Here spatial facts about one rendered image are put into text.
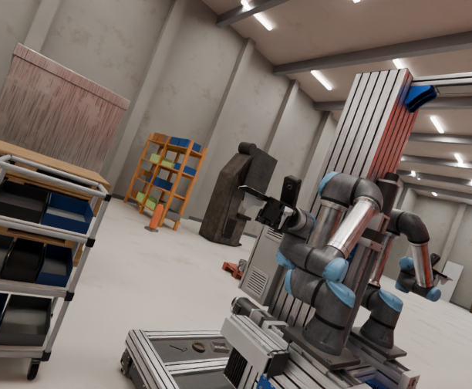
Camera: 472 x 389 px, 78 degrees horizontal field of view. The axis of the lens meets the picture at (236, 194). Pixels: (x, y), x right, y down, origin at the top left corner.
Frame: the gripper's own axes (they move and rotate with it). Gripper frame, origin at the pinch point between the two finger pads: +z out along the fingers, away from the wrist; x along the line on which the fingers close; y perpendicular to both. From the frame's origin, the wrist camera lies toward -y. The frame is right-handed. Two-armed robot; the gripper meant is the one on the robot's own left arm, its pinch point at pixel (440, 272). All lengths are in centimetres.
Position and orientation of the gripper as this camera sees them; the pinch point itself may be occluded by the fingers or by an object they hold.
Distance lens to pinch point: 222.5
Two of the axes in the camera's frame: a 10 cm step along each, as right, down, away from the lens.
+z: 8.4, 3.3, 4.2
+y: -4.1, 9.1, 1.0
